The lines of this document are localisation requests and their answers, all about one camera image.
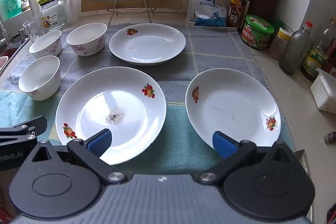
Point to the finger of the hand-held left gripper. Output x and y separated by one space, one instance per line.
31 127

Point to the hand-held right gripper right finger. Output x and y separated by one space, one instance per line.
223 144

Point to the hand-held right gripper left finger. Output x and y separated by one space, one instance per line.
101 142

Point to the large white fruit-print plate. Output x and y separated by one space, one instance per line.
118 87

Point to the large white pink-flower bowl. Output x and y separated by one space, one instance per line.
86 35

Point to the steel sink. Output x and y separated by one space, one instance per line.
8 56

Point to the grey and teal plaid towel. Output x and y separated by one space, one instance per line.
173 74

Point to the clear glass mug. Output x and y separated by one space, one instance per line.
32 28

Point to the dark metal object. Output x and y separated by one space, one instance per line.
330 138

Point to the glass jar with dark lid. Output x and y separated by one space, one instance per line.
52 16

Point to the yellow-lid spice jar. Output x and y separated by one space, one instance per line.
279 47

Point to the white plastic box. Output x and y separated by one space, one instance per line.
324 92

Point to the green-lid sauce jar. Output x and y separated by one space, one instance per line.
257 35

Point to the glass bottle with red cap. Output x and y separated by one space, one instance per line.
294 50

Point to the yellow-label oil bottle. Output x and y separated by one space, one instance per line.
315 61

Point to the dark green container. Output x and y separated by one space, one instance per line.
278 26

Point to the white and blue salt bag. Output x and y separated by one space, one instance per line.
207 11

